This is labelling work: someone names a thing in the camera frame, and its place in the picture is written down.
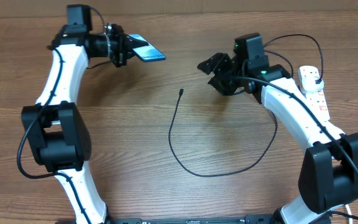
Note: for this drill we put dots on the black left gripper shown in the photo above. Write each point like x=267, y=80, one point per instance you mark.
x=125, y=43

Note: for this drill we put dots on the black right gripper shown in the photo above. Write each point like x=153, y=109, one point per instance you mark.
x=219, y=65

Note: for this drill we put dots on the blue Samsung Galaxy smartphone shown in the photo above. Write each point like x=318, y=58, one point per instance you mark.
x=147, y=53

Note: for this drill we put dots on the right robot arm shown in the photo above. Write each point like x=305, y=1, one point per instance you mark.
x=329, y=173

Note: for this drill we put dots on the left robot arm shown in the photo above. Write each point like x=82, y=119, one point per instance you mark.
x=56, y=142

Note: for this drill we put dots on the white charger plug adapter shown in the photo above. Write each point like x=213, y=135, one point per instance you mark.
x=310, y=85

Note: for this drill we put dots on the white power strip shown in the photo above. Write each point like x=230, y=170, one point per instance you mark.
x=316, y=99

